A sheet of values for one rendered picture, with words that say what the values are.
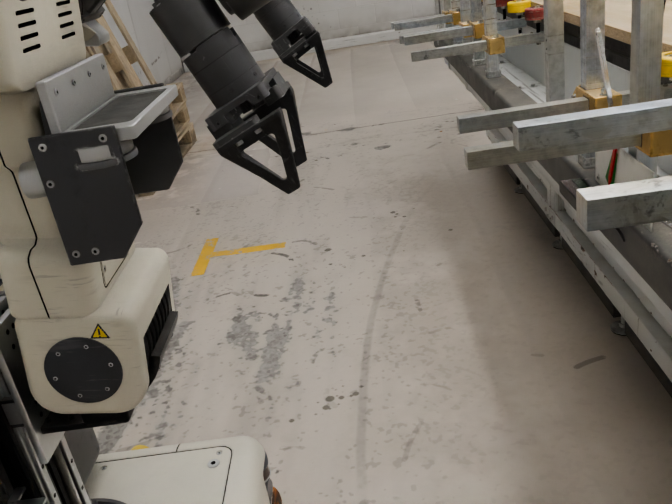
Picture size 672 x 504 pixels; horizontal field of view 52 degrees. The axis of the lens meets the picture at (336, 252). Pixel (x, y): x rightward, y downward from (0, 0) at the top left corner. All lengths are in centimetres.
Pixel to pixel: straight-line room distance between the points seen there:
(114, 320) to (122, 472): 65
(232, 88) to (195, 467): 97
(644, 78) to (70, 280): 90
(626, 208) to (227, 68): 37
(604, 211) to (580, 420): 130
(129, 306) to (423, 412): 115
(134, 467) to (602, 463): 106
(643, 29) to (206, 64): 74
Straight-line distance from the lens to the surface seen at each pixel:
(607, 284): 220
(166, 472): 149
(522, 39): 239
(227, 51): 66
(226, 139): 62
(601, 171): 138
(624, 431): 188
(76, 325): 96
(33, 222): 96
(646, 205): 64
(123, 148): 83
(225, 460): 147
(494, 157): 112
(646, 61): 120
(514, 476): 174
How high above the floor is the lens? 119
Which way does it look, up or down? 24 degrees down
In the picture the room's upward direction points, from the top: 10 degrees counter-clockwise
